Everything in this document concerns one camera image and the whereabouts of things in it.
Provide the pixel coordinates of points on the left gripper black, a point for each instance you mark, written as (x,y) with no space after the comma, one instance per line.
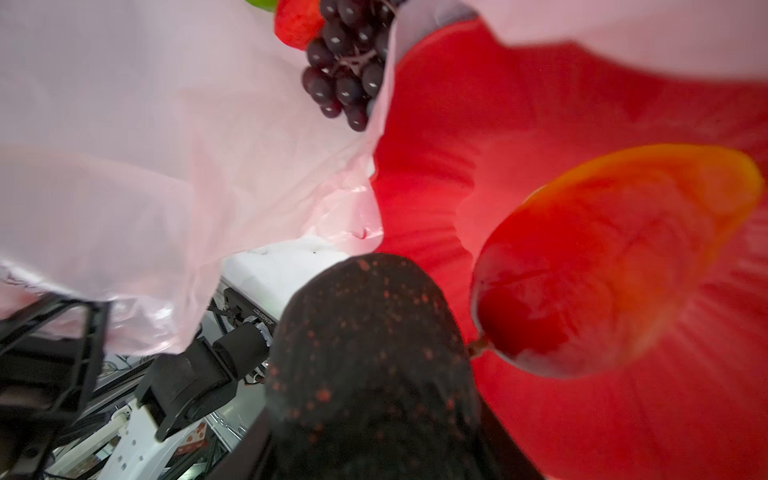
(47,383)

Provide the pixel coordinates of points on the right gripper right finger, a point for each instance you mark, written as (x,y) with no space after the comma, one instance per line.
(498,454)

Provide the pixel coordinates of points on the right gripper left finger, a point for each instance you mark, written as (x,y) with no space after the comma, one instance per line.
(253,458)

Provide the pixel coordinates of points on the dark avocado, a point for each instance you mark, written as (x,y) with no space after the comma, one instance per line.
(369,378)

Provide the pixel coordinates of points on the pink plastic bag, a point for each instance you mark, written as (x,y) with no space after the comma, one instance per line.
(142,142)

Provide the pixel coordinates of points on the red flower-shaped plate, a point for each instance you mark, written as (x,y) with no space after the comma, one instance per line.
(475,127)

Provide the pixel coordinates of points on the dark purple grape bunch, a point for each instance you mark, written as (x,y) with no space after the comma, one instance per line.
(347,58)

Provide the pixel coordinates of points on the green lime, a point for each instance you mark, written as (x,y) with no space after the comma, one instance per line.
(266,5)

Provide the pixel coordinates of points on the large orange red mango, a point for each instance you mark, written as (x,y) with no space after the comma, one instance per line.
(298,22)

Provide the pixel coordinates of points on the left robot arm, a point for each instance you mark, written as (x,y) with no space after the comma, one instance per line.
(113,417)

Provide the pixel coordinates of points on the small orange red mango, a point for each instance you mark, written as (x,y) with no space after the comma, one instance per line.
(592,268)

